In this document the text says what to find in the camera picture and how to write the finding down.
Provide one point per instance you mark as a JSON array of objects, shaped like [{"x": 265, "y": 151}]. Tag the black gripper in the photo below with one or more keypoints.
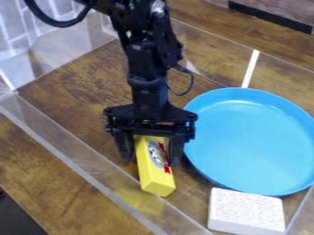
[{"x": 150, "y": 116}]

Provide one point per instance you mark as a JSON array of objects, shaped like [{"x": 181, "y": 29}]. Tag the yellow butter block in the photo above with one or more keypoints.
[{"x": 155, "y": 171}]

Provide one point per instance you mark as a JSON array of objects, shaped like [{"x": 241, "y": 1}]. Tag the blue round tray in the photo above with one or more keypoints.
[{"x": 254, "y": 143}]

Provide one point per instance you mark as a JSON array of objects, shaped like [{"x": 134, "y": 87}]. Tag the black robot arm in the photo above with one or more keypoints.
[{"x": 143, "y": 26}]

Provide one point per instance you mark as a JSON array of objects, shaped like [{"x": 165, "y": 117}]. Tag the white speckled sponge block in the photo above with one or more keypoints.
[{"x": 245, "y": 214}]

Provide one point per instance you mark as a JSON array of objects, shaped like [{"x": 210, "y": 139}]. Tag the dark wooden furniture edge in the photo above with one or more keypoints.
[{"x": 293, "y": 14}]

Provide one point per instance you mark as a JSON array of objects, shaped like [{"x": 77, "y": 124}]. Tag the clear acrylic enclosure wall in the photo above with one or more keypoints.
[{"x": 63, "y": 74}]

